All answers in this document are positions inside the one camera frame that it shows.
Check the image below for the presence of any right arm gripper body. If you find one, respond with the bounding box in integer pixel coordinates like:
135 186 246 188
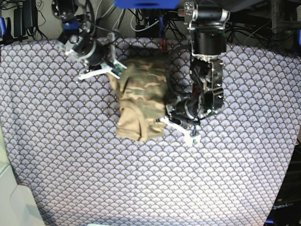
76 32 127 81

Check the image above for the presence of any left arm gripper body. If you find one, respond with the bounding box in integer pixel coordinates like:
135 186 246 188
156 98 201 146

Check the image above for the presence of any camouflage T-shirt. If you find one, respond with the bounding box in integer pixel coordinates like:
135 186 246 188
107 57 168 141

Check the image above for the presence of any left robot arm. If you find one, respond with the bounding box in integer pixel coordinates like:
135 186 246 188
158 0 230 146

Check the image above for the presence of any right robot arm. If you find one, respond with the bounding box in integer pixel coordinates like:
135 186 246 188
51 0 127 80

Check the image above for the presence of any red and black clamp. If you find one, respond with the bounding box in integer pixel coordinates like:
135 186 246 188
160 39 168 53

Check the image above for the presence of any purple fan-pattern tablecloth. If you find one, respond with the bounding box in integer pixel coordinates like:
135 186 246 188
0 40 301 226

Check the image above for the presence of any black power adapter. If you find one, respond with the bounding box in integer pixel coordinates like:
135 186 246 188
14 0 38 38

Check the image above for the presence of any black OpenArm box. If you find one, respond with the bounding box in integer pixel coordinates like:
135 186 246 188
264 143 301 226

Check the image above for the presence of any white plastic bin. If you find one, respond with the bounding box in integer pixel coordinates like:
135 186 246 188
0 127 45 226

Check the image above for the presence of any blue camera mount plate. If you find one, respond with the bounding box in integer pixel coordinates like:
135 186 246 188
114 0 179 9

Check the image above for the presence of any blue clamp handle left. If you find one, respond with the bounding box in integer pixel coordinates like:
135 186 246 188
0 17 7 38

